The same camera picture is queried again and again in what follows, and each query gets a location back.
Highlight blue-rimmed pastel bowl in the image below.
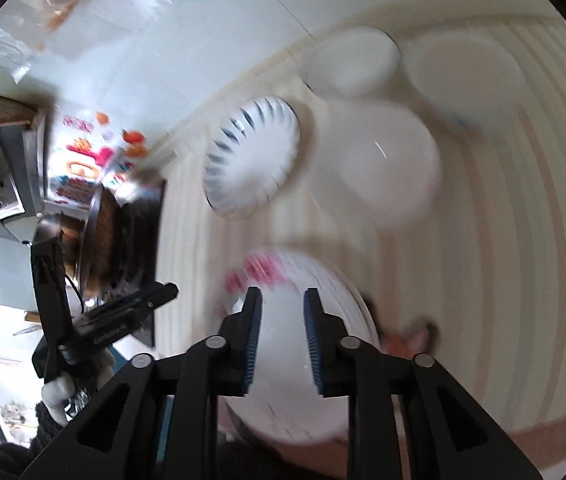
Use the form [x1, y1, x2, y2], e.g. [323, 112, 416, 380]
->
[402, 29, 522, 120]

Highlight person's left hand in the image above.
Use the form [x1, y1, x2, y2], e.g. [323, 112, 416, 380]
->
[42, 347, 115, 427]

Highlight person's left forearm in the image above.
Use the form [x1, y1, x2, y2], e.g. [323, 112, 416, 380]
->
[0, 400, 71, 467]

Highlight floral print bowl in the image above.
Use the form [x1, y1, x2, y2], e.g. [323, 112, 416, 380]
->
[212, 246, 381, 445]

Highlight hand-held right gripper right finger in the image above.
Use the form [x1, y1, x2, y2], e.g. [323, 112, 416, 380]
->
[304, 287, 544, 480]

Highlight dark fleece clothing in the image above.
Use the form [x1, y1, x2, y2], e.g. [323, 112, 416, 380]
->
[213, 430, 359, 480]

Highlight large white plate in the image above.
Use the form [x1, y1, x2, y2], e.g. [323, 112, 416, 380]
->
[310, 99, 442, 231]

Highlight plain white bowl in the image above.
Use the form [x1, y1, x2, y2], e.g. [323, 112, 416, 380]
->
[302, 26, 402, 99]

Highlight black cable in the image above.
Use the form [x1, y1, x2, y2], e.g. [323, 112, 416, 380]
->
[62, 272, 87, 312]

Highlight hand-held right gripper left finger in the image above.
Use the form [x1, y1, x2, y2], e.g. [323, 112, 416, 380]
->
[20, 287, 264, 480]

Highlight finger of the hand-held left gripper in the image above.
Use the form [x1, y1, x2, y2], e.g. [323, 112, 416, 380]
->
[106, 282, 180, 313]

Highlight colourful wall stickers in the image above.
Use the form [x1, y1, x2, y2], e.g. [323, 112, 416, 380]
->
[46, 110, 153, 207]

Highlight blue-striped white plate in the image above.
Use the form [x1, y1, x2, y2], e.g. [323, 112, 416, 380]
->
[203, 96, 302, 219]

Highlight clear plastic bag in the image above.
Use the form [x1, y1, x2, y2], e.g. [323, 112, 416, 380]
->
[0, 0, 165, 82]

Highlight black stove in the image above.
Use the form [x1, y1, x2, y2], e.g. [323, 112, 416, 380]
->
[113, 179, 167, 350]

